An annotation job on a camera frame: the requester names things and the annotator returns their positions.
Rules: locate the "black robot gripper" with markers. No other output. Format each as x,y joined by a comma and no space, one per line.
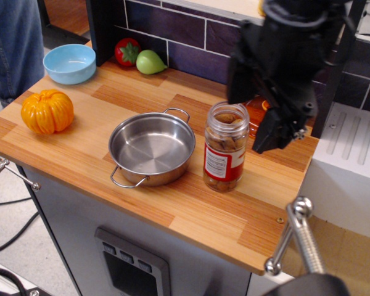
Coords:
279,60

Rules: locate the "clear almond jar red label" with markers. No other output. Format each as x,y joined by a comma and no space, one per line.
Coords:
226,136

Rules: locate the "stainless steel pot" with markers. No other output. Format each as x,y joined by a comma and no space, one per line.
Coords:
151,149

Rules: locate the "orange glass pot lid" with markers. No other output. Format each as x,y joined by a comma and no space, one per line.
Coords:
257,108

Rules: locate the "light wooden shelf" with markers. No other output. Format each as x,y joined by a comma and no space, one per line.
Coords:
232,9

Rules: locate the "white dish drainer sink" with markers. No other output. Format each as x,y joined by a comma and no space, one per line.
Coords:
345,141

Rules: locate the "chrome clamp screw right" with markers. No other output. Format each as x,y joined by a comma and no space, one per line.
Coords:
297,228

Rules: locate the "green toy pear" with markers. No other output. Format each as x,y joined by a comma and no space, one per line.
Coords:
148,62

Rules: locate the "red toy strawberry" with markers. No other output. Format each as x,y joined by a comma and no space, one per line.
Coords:
127,51

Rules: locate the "light blue bowl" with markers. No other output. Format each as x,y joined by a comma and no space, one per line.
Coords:
70,64

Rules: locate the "grey oven control panel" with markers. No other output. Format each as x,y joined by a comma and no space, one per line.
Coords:
131,269

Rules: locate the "orange toy pumpkin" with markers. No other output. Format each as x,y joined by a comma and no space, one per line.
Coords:
48,112

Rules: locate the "person leg blue jeans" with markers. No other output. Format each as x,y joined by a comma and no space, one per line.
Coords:
21,48

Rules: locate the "black shelf post left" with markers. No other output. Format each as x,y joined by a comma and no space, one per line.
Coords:
104,17

